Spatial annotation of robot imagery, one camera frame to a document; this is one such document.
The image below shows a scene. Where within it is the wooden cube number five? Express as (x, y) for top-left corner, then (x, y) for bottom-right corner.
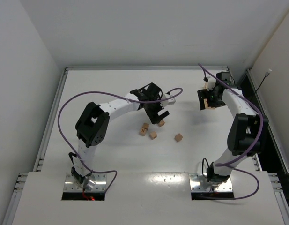
(158, 120), (165, 127)

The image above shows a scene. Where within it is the transparent orange plastic box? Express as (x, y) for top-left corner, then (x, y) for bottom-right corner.
(203, 77), (215, 109)

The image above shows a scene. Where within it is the wooden cube with stripes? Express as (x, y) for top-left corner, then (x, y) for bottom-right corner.
(139, 127), (148, 136)

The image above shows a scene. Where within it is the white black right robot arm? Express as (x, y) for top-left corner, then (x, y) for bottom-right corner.
(198, 71), (269, 184)

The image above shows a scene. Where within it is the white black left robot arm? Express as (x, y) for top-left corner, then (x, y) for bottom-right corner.
(71, 83), (175, 184)

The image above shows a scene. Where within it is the plain wooden cube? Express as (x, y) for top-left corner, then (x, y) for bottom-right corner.
(149, 131), (157, 140)

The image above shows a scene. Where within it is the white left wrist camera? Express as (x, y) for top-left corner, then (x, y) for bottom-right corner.
(160, 93), (176, 108)

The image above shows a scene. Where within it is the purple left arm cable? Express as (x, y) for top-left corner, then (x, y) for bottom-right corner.
(58, 87), (184, 188)

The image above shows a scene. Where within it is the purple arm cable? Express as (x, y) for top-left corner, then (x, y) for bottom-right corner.
(58, 87), (184, 188)
(197, 62), (263, 200)

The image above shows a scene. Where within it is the black cable white plug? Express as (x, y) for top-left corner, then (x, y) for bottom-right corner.
(240, 68), (272, 114)

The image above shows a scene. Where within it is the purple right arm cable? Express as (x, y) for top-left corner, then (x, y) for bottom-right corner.
(197, 62), (263, 200)

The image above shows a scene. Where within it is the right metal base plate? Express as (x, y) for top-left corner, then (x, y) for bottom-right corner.
(189, 173), (233, 194)

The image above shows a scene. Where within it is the metal base plate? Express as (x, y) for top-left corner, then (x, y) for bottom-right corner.
(63, 173), (107, 193)
(189, 173), (233, 194)

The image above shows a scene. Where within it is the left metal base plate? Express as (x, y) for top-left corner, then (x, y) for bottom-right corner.
(63, 173), (107, 193)

